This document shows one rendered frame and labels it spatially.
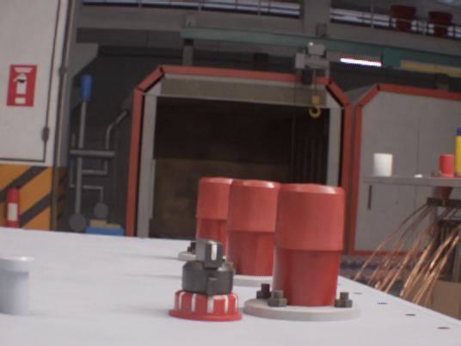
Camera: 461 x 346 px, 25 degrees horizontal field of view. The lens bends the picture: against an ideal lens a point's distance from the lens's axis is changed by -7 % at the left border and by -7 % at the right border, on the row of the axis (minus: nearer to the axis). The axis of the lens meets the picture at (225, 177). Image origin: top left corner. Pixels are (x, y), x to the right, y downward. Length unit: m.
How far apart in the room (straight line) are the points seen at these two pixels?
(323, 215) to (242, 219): 0.34
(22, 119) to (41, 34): 0.96
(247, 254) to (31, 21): 10.43
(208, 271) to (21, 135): 10.66
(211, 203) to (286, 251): 0.65
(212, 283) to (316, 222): 0.13
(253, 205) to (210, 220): 0.34
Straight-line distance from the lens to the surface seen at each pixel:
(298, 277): 1.08
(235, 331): 0.97
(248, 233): 1.40
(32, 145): 11.65
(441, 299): 4.02
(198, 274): 1.03
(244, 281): 1.38
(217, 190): 1.73
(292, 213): 1.08
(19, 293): 0.95
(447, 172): 4.03
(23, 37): 11.75
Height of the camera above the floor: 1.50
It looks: level
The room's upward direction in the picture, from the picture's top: 3 degrees clockwise
